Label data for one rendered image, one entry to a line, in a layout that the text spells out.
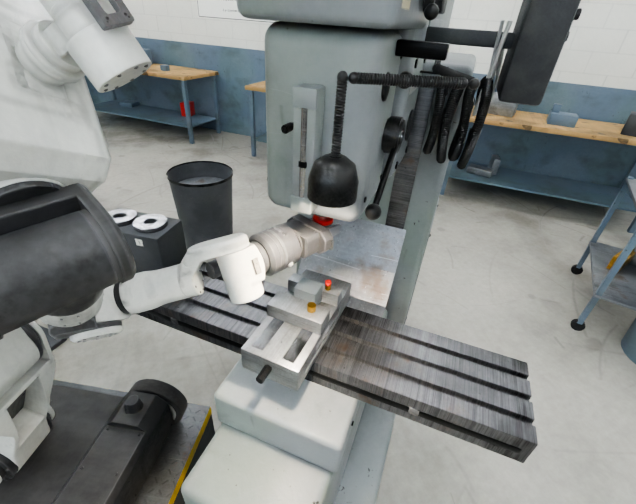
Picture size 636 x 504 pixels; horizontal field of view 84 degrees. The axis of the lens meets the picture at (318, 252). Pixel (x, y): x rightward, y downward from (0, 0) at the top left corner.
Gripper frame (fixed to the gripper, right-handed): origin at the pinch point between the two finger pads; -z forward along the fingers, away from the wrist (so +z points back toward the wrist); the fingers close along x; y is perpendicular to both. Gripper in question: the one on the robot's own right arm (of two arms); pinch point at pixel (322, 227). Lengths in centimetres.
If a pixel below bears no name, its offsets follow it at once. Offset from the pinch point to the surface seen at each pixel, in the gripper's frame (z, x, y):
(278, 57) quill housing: 11.2, 2.6, -33.8
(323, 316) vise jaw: 4.0, -6.3, 20.6
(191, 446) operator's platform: 31, 23, 85
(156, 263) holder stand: 23, 41, 22
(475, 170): -359, 82, 91
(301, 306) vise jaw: 5.4, -0.1, 20.6
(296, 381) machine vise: 17.4, -11.3, 28.1
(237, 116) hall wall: -282, 430, 93
